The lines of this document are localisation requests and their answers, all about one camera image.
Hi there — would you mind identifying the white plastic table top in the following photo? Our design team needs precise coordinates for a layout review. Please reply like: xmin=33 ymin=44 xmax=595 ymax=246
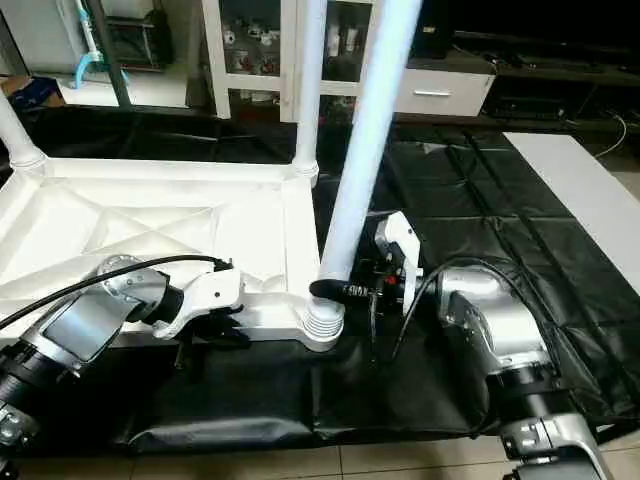
xmin=0 ymin=155 xmax=347 ymax=353

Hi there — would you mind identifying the black metal frame leg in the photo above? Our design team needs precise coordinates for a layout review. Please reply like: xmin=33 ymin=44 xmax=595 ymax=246
xmin=590 ymin=420 xmax=640 ymax=446

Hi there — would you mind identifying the brown cardboard box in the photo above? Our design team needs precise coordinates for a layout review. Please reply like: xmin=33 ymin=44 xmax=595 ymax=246
xmin=0 ymin=75 xmax=66 ymax=111

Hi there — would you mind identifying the black work mat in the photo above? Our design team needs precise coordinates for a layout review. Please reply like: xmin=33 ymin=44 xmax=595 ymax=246
xmin=0 ymin=100 xmax=640 ymax=453

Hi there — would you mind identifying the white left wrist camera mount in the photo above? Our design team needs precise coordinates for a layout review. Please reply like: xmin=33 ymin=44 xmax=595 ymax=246
xmin=152 ymin=262 xmax=247 ymax=341

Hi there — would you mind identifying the white glass door cabinet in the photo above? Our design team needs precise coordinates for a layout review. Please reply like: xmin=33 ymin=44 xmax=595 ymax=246
xmin=202 ymin=0 xmax=386 ymax=123

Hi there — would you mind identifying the white flat board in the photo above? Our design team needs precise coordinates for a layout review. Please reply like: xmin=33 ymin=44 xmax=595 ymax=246
xmin=503 ymin=132 xmax=640 ymax=296

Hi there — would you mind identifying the light blue plastic object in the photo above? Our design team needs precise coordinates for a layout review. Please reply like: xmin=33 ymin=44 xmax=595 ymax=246
xmin=72 ymin=0 xmax=113 ymax=91

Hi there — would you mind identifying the white drawer unit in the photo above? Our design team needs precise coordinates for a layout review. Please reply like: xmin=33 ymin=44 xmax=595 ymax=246
xmin=395 ymin=68 xmax=497 ymax=118

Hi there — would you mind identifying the dark low media cabinet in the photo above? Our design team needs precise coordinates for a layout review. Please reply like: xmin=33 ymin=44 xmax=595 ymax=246
xmin=485 ymin=35 xmax=640 ymax=131

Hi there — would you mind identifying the grey vertical metal pole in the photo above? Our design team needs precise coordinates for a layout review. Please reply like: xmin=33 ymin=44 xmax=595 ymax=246
xmin=92 ymin=0 xmax=133 ymax=109

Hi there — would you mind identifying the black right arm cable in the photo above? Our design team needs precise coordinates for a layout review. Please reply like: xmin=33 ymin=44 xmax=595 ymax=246
xmin=370 ymin=256 xmax=561 ymax=401

